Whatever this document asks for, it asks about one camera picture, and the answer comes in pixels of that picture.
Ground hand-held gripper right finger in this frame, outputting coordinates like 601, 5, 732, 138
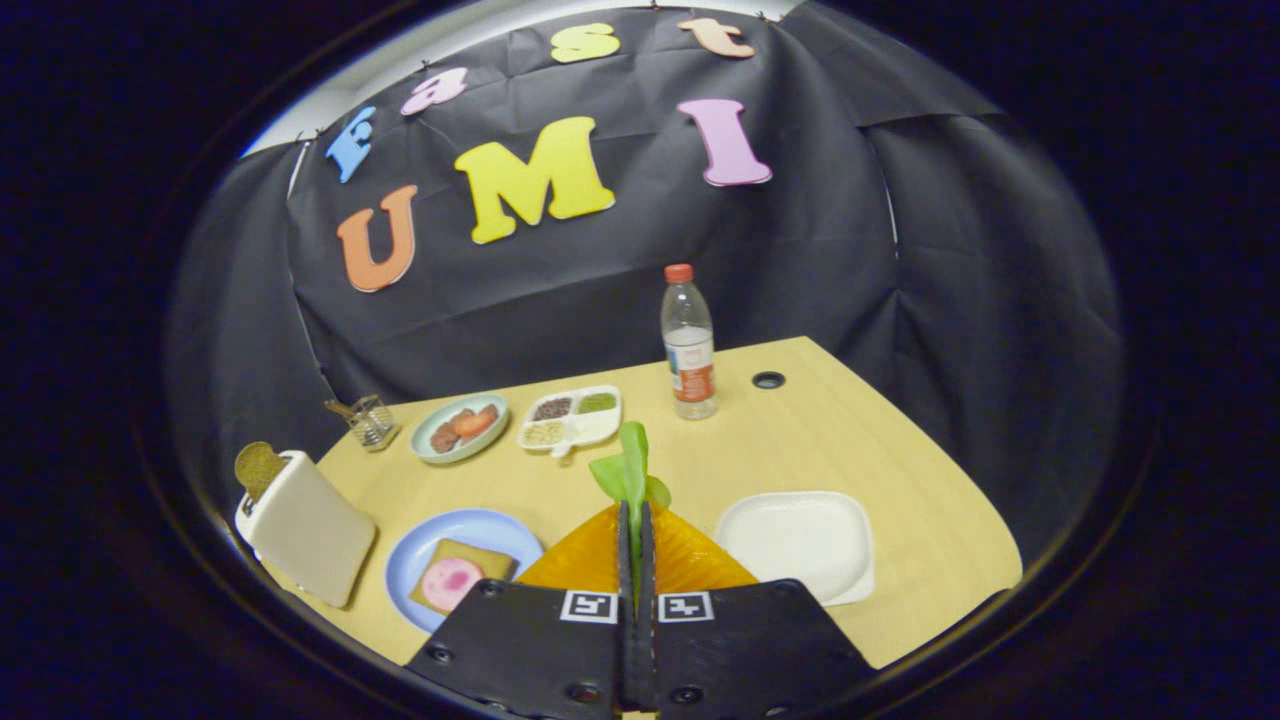
640, 500, 876, 720

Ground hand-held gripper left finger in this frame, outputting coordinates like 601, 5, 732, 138
405, 500, 641, 720

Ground green lettuce leaf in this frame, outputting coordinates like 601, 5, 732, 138
588, 421, 673, 601

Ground brown toast bread slice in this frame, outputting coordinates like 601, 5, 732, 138
235, 442, 291, 504

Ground brown bread slice with ham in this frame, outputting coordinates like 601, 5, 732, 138
409, 538, 519, 615

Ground pink ham slice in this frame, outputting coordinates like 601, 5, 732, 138
421, 557, 485, 612

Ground white square plate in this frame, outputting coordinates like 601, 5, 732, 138
715, 491, 876, 607

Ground blue round plate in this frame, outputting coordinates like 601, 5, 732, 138
385, 509, 544, 633

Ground brown sausage slices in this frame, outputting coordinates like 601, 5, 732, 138
431, 408, 476, 454

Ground white divided condiment tray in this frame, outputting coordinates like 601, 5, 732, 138
516, 385, 623, 459

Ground pale green round plate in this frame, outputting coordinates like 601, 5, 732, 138
411, 393, 510, 465

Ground white toaster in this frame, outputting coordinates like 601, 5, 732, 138
234, 450, 378, 609

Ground clear red-capped water bottle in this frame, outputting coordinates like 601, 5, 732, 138
660, 264, 717, 421

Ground black backdrop cloth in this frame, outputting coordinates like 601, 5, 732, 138
165, 5, 1126, 561

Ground wire mesh utensil holder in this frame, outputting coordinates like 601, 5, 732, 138
324, 394, 401, 453

